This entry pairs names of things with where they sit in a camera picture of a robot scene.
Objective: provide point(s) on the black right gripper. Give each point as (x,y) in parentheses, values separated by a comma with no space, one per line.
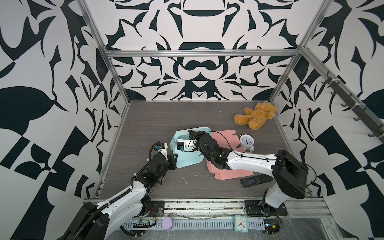
(196,135)

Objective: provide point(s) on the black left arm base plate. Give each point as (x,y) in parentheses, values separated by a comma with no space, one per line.
(150,209)

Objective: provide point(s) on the black remote control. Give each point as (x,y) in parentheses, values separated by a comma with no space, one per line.
(255,180)

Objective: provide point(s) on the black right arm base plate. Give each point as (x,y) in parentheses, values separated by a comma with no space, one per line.
(254,208)

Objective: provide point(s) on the green circuit board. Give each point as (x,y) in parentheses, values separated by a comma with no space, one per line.
(272,226)

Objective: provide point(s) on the teal square clock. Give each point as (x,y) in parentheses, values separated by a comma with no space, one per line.
(241,224)

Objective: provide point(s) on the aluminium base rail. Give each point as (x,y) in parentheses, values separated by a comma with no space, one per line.
(219,208)

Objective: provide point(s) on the brown teddy bear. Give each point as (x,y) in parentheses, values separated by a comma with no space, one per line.
(256,118)

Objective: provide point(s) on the light blue paper box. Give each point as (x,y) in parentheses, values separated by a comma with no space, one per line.
(184,146)

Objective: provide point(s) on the purple round disc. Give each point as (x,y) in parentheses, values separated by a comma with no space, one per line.
(167,223)

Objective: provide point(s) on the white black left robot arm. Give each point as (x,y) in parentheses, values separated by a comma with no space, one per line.
(98,221)

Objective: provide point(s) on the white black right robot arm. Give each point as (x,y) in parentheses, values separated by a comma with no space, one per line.
(290,174)

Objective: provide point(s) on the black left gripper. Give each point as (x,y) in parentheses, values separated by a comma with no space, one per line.
(172,163)

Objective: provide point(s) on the white alarm clock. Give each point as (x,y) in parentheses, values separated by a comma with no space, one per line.
(247,141)

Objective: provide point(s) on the small electronics board left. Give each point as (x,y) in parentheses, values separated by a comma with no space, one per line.
(144,224)

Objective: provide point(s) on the pink flat paper box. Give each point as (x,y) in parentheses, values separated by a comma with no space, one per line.
(230,139)

